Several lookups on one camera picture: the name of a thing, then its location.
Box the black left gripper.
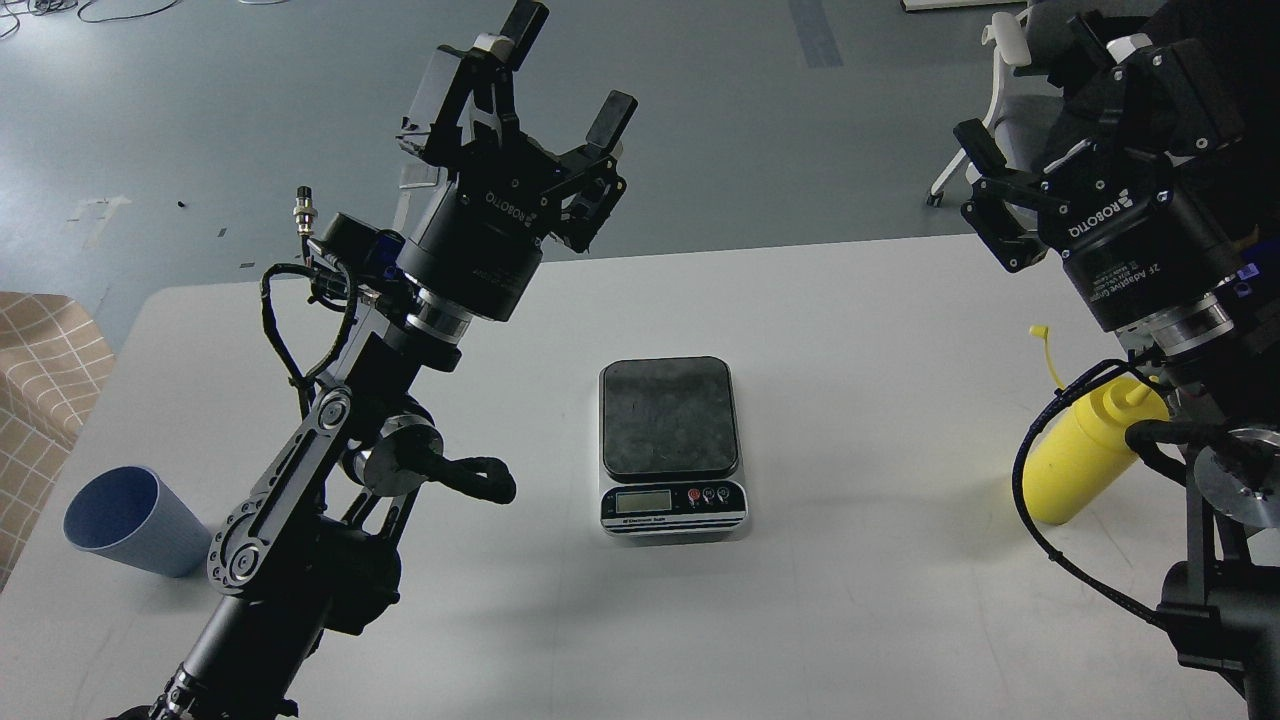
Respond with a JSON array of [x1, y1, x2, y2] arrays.
[[396, 1, 639, 322]]

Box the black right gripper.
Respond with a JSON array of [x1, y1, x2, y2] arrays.
[[954, 10, 1244, 331]]

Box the yellow squeeze seasoning bottle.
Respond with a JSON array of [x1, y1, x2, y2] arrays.
[[1021, 373, 1169, 525]]

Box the blue ribbed plastic cup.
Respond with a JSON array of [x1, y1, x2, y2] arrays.
[[61, 466, 212, 578]]

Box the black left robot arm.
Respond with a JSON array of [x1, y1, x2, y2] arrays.
[[124, 1, 637, 719]]

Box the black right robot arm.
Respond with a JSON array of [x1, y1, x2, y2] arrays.
[[954, 1, 1277, 719]]

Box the black digital kitchen scale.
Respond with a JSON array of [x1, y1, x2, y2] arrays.
[[598, 356, 750, 539]]

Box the white office chair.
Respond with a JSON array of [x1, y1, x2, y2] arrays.
[[979, 1, 1071, 167]]

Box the person in black shirt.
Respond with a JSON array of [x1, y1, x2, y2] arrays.
[[1089, 1, 1279, 254]]

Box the beige checkered cloth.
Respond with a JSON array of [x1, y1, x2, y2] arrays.
[[1, 291, 115, 583]]

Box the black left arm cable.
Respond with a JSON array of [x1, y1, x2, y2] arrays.
[[259, 263, 361, 421]]

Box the black floor cables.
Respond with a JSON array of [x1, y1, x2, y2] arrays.
[[0, 0, 186, 38]]

